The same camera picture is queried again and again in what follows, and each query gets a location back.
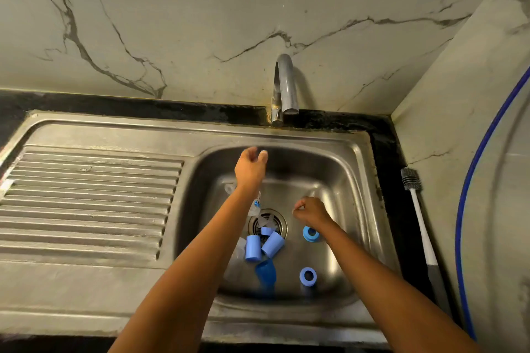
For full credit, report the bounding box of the small clear bottle blue label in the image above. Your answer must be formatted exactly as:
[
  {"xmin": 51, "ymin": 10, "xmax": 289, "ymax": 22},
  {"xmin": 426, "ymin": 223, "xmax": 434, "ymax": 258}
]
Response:
[{"xmin": 247, "ymin": 191, "xmax": 263, "ymax": 218}]

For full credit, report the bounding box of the person's right forearm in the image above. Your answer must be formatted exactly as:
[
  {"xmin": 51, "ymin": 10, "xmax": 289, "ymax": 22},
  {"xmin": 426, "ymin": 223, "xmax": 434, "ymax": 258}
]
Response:
[{"xmin": 320, "ymin": 220, "xmax": 484, "ymax": 353}]

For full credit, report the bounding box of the person's right hand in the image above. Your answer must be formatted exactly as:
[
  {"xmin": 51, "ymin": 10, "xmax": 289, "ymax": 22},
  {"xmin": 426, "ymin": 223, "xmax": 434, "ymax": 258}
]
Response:
[{"xmin": 292, "ymin": 196, "xmax": 333, "ymax": 232}]

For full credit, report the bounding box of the blue hose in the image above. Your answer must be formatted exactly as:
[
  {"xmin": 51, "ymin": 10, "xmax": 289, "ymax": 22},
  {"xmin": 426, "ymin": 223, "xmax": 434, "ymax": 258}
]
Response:
[{"xmin": 455, "ymin": 66, "xmax": 530, "ymax": 341}]

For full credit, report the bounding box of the person's left hand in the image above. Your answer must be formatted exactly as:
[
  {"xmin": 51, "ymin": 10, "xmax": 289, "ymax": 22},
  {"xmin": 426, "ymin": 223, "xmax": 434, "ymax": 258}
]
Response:
[{"xmin": 234, "ymin": 147, "xmax": 269, "ymax": 193}]

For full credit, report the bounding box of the chrome curved faucet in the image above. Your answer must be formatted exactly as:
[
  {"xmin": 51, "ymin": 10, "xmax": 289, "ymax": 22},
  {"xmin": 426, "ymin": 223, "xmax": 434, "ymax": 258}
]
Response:
[{"xmin": 271, "ymin": 54, "xmax": 300, "ymax": 126}]

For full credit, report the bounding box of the clear plastic bottle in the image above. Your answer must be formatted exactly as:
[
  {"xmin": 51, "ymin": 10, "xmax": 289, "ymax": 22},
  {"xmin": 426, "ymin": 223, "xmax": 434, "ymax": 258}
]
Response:
[{"xmin": 226, "ymin": 237, "xmax": 249, "ymax": 279}]

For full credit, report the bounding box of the stainless steel sink with drainboard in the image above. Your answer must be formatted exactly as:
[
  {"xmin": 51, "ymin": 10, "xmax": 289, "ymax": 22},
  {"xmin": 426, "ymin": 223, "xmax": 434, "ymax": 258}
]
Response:
[{"xmin": 0, "ymin": 111, "xmax": 406, "ymax": 346}]

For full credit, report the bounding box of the person's left forearm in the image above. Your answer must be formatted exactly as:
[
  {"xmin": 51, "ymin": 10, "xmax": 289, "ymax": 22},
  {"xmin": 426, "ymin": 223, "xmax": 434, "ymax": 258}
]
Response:
[{"xmin": 108, "ymin": 187, "xmax": 261, "ymax": 353}]

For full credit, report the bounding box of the round metal drain strainer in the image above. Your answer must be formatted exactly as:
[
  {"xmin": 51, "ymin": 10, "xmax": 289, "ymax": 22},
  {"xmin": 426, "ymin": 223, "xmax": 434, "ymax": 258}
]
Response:
[{"xmin": 248, "ymin": 209, "xmax": 288, "ymax": 240}]

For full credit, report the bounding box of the dark blue plastic cup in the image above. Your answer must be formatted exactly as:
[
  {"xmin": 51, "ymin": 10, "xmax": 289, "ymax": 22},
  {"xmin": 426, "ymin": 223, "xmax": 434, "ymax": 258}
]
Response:
[{"xmin": 254, "ymin": 259, "xmax": 277, "ymax": 287}]

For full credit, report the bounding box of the light blue cylindrical cap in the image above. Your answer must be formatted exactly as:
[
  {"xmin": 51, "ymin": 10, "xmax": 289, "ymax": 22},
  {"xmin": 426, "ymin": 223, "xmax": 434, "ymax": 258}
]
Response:
[
  {"xmin": 245, "ymin": 235, "xmax": 263, "ymax": 263},
  {"xmin": 261, "ymin": 231, "xmax": 286, "ymax": 259}
]

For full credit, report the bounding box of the white handled grey bottle brush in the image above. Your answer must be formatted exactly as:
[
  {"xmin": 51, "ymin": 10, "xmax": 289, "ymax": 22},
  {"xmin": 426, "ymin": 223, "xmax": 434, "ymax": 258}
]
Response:
[{"xmin": 400, "ymin": 167, "xmax": 452, "ymax": 316}]

